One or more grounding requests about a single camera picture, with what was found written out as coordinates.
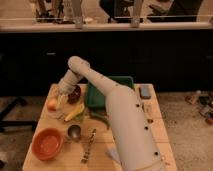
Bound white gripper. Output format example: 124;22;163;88
57;70;82;109

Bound red yellow apple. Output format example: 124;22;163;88
46;98;58;112

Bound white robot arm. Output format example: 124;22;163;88
58;56;166;171

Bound white paper cup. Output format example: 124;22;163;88
47;108;63;119

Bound small metal cup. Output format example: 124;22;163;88
67;125;81;142

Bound dark red plum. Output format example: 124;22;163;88
68;86;81;104

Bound yellow banana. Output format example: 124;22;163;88
64;103;85;122

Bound green plastic tray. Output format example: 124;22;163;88
84;76;134;109

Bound black office chair base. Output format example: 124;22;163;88
0;97;38;133

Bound green chili pepper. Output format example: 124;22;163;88
89;112;110;129

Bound orange bowl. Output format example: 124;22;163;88
31;128;64;161

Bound metal tongs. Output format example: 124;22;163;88
81;129;97;164

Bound white paper napkin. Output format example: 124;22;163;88
106;148;120;163

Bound blue sponge block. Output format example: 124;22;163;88
139;85;151;99

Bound dark cabinet counter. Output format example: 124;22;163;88
0;22;213;96

